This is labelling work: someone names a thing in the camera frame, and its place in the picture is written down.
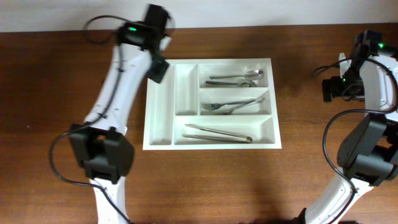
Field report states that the steel tablespoon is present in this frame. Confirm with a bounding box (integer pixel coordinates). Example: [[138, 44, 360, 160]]
[[209, 69, 264, 80]]

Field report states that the white plastic cutlery tray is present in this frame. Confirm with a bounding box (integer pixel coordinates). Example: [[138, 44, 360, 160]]
[[143, 58, 282, 150]]

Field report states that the steel fork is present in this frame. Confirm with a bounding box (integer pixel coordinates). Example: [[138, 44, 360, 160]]
[[215, 98, 265, 115], [201, 99, 253, 111]]

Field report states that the steel table knife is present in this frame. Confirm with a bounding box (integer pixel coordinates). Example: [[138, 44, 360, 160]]
[[182, 134, 252, 144], [185, 124, 252, 139]]

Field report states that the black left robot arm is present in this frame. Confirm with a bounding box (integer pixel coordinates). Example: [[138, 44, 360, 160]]
[[69, 4, 172, 223]]

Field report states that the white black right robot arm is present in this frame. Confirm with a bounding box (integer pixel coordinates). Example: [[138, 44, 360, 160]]
[[292, 30, 397, 224]]

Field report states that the steel spoon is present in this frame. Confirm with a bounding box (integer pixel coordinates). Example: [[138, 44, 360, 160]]
[[204, 79, 257, 87]]

